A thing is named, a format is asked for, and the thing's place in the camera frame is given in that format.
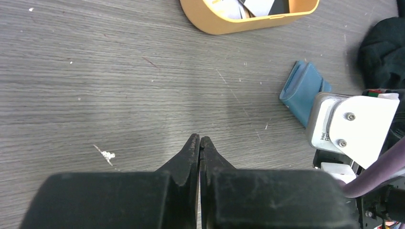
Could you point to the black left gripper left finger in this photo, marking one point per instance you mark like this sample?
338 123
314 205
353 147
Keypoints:
162 199

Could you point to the orange oval plastic tray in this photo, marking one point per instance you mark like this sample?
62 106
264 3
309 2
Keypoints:
206 19

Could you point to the black t-shirt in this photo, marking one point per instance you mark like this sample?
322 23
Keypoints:
381 55

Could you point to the black card in tray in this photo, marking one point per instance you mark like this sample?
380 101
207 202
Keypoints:
279 7

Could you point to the white striped card leftover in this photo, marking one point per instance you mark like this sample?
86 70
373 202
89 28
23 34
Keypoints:
241 9

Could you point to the blue leather card holder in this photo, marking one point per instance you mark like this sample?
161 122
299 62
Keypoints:
303 84

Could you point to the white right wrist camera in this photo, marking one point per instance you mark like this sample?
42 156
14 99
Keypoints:
352 126

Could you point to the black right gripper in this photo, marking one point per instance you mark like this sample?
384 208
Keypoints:
384 206

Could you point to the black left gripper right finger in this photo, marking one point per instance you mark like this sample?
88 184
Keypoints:
234 198

